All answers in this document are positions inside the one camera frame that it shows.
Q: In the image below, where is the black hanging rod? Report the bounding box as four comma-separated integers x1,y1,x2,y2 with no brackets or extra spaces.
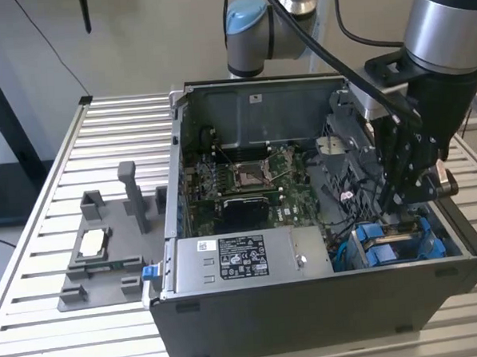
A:
78,0,95,35

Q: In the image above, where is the CPU socket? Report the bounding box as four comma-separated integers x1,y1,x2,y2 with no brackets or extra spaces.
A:
229,159,271,188

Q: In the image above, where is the green motherboard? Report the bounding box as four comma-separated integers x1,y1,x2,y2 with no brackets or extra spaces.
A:
179,137,327,239

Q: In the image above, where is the black monitor stand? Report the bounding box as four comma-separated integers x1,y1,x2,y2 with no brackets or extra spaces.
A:
0,38,58,228

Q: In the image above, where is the hard disk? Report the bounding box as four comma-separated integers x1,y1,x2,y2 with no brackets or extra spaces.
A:
350,214,448,270

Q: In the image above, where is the thin black wall cable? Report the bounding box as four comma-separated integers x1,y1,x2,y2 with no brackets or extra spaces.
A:
11,0,93,104

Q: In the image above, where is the silver power supply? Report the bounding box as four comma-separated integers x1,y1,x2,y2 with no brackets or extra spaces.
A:
169,224,336,294

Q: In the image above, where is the silver wrist camera block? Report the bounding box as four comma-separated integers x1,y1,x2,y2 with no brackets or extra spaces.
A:
348,76,415,122

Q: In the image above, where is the grey disk bay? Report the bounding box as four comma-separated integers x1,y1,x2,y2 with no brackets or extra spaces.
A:
312,86,388,225

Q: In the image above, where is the blue case latch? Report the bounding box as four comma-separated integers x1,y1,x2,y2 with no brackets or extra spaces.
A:
140,261,158,281

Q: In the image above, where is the grey parts rack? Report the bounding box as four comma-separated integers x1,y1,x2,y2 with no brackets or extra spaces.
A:
50,158,175,314

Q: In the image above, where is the socket cover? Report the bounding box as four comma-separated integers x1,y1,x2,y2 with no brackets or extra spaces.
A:
265,148,300,175

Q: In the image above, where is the looped black robot cable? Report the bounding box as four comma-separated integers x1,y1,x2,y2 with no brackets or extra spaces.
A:
335,0,407,50

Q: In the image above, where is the black wire with red tag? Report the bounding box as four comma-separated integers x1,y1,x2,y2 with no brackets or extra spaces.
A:
322,184,356,207

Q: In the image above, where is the silver CPU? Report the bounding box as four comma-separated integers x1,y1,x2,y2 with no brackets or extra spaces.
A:
78,228,110,256

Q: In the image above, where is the black graphics card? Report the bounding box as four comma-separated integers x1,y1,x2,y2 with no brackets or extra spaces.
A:
189,187,287,235

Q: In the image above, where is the blue flat wire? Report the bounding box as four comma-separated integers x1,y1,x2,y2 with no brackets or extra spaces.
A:
330,238,359,274

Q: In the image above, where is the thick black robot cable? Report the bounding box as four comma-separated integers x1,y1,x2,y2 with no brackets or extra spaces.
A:
259,0,423,133

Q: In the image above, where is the locking lever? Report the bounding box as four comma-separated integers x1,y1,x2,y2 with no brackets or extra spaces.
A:
213,141,240,169

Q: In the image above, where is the green RAM stick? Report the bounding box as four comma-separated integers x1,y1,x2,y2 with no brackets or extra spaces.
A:
85,260,130,273

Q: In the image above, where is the black PC case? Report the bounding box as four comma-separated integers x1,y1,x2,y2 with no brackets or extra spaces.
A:
136,65,477,357

